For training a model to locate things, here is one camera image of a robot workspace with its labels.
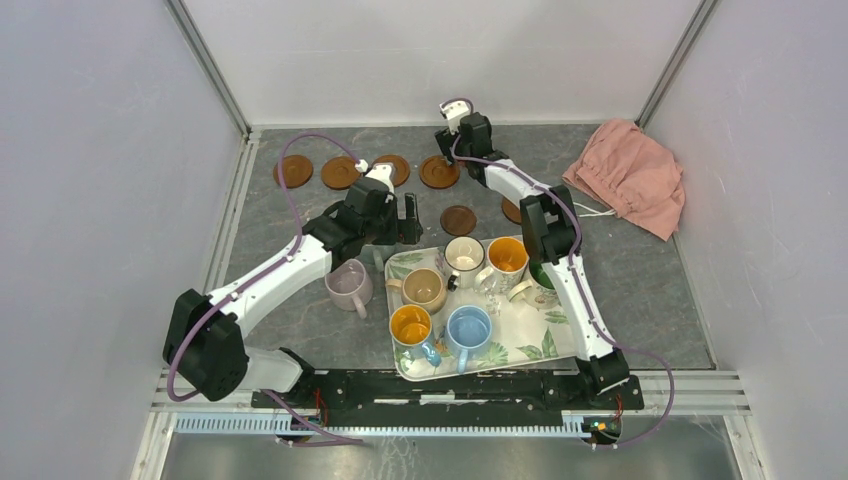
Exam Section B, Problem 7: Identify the dark walnut coaster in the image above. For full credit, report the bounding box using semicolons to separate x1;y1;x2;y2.
440;205;477;237

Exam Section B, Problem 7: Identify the brown wooden coaster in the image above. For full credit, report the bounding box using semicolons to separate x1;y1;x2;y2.
272;154;314;189
501;197;522;225
419;155;461;189
374;154;411;187
321;156;361;190

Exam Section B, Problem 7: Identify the pink drawstring cloth bag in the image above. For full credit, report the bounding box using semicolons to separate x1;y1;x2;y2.
563;118;685;241

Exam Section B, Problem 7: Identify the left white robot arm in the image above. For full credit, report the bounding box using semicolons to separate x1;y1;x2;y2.
163;177;423;408

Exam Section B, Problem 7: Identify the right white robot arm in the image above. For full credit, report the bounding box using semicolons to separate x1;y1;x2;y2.
435;101;630;408

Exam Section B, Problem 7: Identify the clear glass cup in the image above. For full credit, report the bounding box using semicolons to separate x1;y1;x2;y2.
474;266;505;316

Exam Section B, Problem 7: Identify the grey green ribbed mug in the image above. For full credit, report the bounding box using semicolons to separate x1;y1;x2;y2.
359;245;397;273

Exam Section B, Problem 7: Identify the beige ceramic mug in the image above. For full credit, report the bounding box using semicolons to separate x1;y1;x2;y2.
386;268;447;315

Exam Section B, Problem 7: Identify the cream enamel mug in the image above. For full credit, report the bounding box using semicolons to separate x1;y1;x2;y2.
438;236;486;292

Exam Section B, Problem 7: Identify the pink ribbed mug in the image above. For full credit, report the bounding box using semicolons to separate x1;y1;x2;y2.
324;259;374;319

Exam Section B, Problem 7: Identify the leaf patterned serving tray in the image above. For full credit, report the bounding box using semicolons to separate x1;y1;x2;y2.
384;239;576;382

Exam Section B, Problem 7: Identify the white mug orange inside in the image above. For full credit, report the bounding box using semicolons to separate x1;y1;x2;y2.
484;237;529;295

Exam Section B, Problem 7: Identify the light blue mug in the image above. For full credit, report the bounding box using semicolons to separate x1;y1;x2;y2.
444;305;493;375

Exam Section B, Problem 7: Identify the white mug green inside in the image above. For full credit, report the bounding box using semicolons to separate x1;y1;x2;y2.
507;262;560;310

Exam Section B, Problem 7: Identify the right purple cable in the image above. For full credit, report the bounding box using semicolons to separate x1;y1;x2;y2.
440;97;676;452

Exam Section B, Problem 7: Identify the purple cable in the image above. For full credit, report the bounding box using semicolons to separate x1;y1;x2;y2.
440;97;676;452
165;133;366;448

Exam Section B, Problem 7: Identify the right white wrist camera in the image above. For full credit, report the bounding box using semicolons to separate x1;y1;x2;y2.
440;99;474;135

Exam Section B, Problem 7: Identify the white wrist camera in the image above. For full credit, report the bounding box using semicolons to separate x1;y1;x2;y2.
440;99;474;135
355;159;395;193

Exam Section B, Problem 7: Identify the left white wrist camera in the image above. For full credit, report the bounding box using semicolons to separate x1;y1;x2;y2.
355;159;395;193

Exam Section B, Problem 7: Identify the orange inside blue handle mug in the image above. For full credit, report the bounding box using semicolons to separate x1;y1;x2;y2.
389;305;442;367

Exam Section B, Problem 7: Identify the white drawstring cord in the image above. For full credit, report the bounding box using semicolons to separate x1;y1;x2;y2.
570;201;617;219

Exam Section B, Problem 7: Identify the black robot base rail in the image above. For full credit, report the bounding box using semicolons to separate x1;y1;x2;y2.
251;369;645;427

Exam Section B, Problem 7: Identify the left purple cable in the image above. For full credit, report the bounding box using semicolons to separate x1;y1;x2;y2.
165;133;366;448

